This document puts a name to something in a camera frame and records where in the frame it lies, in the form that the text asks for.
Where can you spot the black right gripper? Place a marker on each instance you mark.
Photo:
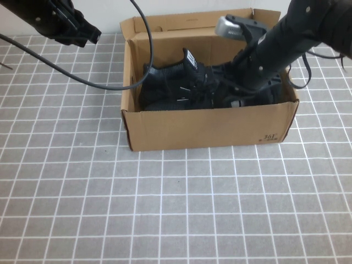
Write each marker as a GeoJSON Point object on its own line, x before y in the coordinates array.
{"type": "Point", "coordinates": [275, 52]}

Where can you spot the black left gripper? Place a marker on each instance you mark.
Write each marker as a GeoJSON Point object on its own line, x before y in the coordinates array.
{"type": "Point", "coordinates": [46, 19]}

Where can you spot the black knit sneaker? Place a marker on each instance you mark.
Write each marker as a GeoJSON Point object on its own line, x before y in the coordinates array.
{"type": "Point", "coordinates": [198, 103]}
{"type": "Point", "coordinates": [170, 79]}

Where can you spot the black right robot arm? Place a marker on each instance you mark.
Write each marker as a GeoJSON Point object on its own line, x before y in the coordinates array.
{"type": "Point", "coordinates": [338, 27]}

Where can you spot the brown cardboard shoe box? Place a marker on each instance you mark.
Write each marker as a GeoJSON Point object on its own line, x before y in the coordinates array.
{"type": "Point", "coordinates": [206, 129]}

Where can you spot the grey white-grid tablecloth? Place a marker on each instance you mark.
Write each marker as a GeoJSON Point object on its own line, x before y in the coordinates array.
{"type": "Point", "coordinates": [192, 206]}

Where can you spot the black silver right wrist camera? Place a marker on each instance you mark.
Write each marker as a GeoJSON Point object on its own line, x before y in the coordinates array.
{"type": "Point", "coordinates": [236, 28]}

